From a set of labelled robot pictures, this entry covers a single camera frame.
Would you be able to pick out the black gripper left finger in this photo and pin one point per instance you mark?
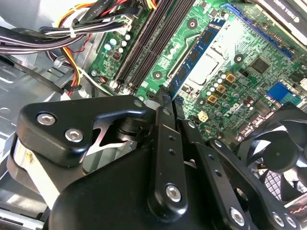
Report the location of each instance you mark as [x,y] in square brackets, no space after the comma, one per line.
[60,119]

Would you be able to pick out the blue RAM stick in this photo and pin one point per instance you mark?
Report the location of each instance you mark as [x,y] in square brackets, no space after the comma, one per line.
[192,56]

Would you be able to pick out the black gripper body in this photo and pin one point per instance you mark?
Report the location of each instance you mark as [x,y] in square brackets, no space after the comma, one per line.
[108,196]

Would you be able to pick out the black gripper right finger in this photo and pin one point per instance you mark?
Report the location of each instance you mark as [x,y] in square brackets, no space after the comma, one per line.
[216,167]

